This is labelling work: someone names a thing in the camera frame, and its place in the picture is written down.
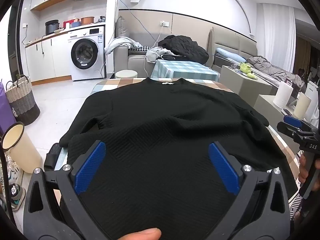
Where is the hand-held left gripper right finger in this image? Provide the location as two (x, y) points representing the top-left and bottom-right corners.
(207, 141), (292, 240)

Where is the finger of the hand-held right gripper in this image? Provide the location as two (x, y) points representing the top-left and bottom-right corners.
(283, 115), (309, 132)
(277, 122), (302, 140)

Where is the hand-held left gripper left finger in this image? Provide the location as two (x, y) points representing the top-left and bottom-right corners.
(23, 140), (110, 240)

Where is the black knit sweater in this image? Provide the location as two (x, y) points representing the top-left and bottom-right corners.
(59, 77), (299, 240)

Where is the grey clothes pile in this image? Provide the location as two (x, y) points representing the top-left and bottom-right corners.
(146, 47), (173, 63)

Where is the person's right hand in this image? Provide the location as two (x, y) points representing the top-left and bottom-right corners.
(298, 152), (320, 183)

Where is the person's left hand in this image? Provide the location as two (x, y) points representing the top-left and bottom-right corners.
(117, 228), (162, 240)

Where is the cream cylinder appliance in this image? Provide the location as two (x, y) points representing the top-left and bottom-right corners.
(294, 92), (312, 119)

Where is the white paper towel roll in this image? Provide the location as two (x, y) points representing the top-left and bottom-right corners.
(273, 81), (293, 109)

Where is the black slipper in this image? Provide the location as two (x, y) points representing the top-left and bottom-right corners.
(44, 144), (62, 172)

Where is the grey duvet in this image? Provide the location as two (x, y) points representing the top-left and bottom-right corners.
(246, 56), (307, 92)

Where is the grey cabinet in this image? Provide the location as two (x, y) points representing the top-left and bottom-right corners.
(219, 65), (278, 103)

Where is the cream waste bin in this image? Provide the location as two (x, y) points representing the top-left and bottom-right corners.
(1, 122), (43, 174)

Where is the green plush toy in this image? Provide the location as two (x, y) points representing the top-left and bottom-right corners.
(236, 62), (256, 78)

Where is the white sneaker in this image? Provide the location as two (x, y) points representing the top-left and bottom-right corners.
(4, 155), (20, 183)

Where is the white curtain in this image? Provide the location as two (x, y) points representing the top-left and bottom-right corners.
(262, 4), (297, 72)

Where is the brown blue checked tablecloth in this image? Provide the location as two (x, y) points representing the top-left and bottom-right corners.
(54, 77), (304, 220)

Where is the light blue pillow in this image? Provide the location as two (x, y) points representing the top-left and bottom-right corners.
(215, 47), (247, 62)

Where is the woven laundry basket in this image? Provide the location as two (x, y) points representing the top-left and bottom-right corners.
(5, 74), (40, 126)

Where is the beige bed headboard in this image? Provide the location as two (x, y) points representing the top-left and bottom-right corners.
(207, 27), (258, 68)

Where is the round white stool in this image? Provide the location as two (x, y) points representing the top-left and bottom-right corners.
(115, 70), (138, 79)

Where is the purple bag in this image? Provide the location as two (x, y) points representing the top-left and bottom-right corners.
(0, 80), (17, 135)

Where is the small blue checkered table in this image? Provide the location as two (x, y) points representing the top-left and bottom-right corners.
(150, 59), (220, 82)

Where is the grey sofa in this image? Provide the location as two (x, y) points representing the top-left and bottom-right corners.
(114, 16), (213, 78)

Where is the white washing machine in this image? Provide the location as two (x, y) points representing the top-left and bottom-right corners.
(68, 26), (106, 81)

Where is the white kitchen counter cabinet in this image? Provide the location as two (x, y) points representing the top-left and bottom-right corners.
(25, 31), (73, 86)

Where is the black puffer jacket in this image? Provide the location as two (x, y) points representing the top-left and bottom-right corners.
(158, 35), (209, 63)

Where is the black cooking pot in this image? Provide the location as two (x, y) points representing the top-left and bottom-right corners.
(45, 20), (60, 35)

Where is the black cable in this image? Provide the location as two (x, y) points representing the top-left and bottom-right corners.
(0, 144), (16, 222)

